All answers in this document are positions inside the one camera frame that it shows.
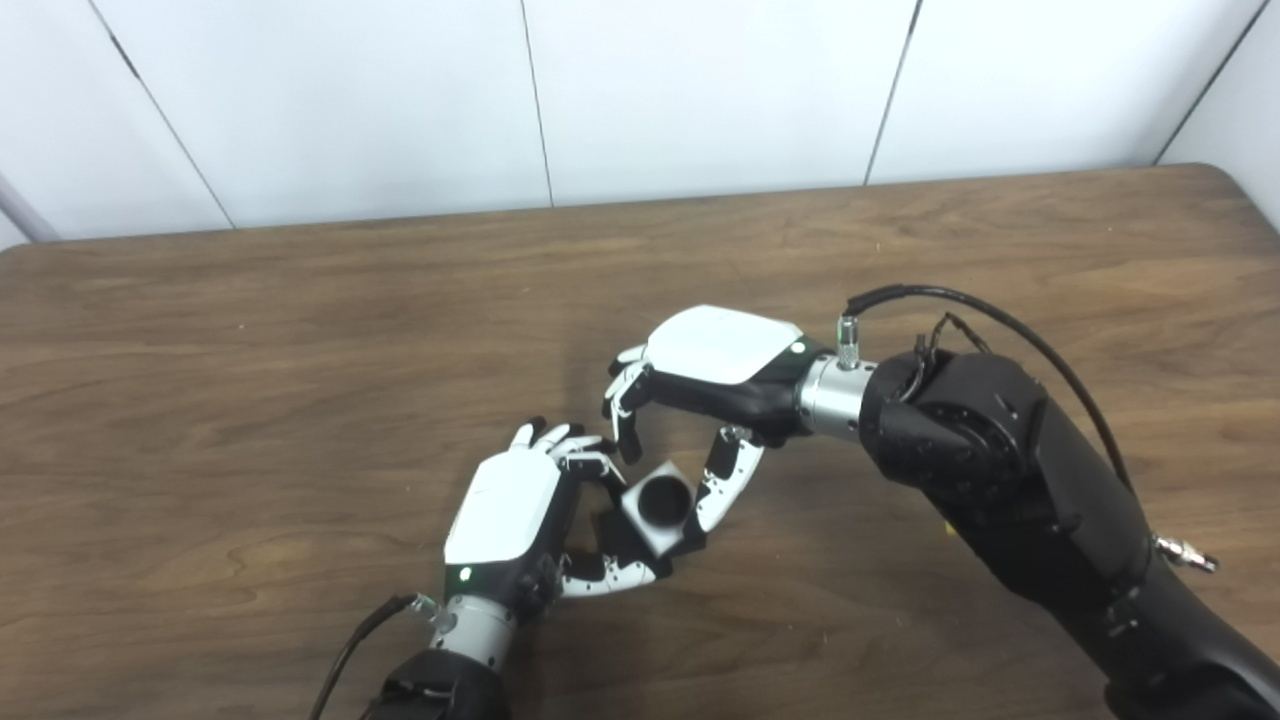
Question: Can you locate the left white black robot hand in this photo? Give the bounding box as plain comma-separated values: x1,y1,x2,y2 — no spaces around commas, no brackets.
443,418,661,626

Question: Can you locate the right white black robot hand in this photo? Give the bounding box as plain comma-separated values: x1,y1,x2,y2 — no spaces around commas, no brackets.
603,305,831,534

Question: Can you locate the white square piece with hole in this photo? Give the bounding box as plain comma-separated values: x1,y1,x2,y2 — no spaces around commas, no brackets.
620,460,702,557

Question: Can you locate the black peg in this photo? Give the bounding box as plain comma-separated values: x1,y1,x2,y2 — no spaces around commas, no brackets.
570,478,706,583

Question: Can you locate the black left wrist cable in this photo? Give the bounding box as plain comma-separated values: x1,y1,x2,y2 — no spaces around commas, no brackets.
308,593,441,720

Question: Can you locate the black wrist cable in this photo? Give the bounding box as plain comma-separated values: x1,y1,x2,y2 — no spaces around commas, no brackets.
308,593,441,720
838,285,1219,574

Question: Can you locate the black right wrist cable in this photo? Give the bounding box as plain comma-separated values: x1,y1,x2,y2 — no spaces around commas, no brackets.
838,285,1219,574

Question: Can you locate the grey wall corner post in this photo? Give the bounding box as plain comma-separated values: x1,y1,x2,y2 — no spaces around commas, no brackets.
0,170,61,244

